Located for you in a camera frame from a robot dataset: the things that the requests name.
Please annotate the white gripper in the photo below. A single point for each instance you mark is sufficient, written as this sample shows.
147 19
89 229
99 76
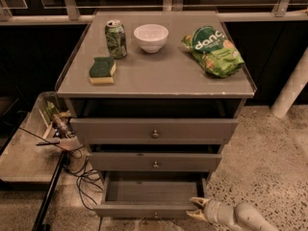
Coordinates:
214 211

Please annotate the grey middle drawer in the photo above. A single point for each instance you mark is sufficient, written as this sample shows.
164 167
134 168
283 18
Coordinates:
154 161

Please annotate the green chip bag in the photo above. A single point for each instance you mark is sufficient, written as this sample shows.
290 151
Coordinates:
215 53

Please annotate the grey drawer cabinet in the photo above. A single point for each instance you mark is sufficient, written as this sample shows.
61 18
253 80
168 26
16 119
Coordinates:
166 84

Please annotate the white diagonal pole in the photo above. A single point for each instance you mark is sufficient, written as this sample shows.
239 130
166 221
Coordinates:
293 87

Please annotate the grey bottom drawer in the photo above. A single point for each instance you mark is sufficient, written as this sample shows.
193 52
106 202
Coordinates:
150 194

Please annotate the green soda can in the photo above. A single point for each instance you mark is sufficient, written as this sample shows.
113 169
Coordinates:
116 39

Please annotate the clear plastic bin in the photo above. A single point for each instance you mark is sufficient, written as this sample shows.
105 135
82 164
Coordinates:
40 133

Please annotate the black metal stand leg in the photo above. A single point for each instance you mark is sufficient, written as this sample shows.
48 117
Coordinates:
38 224

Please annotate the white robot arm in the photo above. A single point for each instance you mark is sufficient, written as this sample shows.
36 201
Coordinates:
242 217

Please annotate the green yellow sponge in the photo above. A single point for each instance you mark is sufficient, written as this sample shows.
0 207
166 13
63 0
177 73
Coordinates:
102 71

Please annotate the grey top drawer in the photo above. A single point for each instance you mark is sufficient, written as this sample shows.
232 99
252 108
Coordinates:
154 130

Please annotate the clutter items in bin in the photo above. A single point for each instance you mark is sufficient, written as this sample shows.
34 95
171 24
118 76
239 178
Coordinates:
59 121

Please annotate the white ceramic bowl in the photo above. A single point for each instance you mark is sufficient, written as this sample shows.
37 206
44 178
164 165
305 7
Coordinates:
151 37

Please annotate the metal window railing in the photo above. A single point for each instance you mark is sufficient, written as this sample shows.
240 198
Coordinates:
35 12

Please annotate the grey drawer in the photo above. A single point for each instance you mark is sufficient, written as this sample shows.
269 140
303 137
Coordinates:
154 161
150 194
154 130

